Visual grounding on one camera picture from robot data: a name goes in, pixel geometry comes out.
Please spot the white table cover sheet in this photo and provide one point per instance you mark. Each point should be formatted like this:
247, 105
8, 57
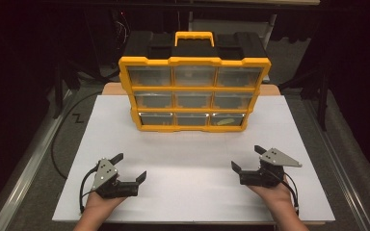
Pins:
173, 199

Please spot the metal floor rail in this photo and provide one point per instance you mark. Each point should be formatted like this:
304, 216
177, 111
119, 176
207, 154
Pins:
29, 166
343, 179

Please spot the yellow and black organizer cabinet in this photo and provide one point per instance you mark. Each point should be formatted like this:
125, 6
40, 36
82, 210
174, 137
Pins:
192, 61

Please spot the grid of clear drawers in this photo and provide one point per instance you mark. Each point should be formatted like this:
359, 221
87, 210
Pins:
150, 76

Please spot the black metal stand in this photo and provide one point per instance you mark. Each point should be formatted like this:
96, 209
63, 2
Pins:
323, 106
58, 96

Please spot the person's left hand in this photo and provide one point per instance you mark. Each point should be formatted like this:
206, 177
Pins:
102, 207

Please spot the clear plastic drawer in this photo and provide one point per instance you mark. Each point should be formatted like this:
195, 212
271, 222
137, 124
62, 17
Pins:
237, 117

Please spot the light shelf board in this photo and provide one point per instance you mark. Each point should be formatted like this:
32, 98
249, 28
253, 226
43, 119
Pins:
253, 1

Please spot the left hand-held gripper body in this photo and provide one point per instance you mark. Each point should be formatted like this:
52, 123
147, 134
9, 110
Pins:
105, 173

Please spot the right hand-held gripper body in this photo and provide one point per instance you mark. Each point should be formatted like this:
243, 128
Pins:
277, 158

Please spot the person's right hand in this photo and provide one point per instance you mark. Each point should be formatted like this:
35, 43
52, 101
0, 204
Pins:
274, 195

